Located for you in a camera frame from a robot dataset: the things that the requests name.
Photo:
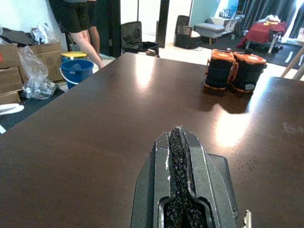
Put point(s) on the large brown cardboard box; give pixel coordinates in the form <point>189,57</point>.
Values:
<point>48,58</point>

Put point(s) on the dark wooden pillar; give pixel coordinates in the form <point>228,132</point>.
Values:
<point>163,22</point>

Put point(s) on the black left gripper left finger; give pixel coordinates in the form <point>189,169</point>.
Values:
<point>148,190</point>

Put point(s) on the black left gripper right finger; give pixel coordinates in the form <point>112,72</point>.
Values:
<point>209,185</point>

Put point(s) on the black orange storage box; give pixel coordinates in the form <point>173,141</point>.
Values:
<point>219,71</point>
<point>248,73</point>

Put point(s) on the clear plastic bag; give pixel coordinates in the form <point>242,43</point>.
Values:
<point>35,76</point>

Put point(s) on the crumpled white plastic bag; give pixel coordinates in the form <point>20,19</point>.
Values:
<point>42,33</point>

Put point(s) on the white flat object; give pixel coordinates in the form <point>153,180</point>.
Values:
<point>10,108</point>

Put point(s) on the brown cardboard box red print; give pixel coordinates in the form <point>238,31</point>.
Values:
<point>9,55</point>

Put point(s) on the flat brown cardboard box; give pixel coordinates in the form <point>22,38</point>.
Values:
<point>9,80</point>

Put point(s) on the person in black shorts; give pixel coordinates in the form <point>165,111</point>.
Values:
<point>75,16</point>

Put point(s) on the blue plastic bucket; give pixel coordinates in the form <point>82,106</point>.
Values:
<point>77,73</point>

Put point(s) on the open black suitcase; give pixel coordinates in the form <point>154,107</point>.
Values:
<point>133,35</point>

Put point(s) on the grey sofa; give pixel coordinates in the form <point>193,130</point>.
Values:
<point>213,27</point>

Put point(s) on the light wooden stick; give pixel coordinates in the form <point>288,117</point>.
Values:
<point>293,63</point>

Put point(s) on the yellow lidded container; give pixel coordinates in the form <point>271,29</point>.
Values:
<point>74,56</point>

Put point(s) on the dark grey curtain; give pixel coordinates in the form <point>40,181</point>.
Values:
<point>255,9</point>

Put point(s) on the small silver metal piece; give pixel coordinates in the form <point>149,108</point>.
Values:
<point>247,219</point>

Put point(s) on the black chair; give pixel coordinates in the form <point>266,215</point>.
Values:
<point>184,33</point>

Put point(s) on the red cloth covered table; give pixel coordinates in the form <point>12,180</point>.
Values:
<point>261,32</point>

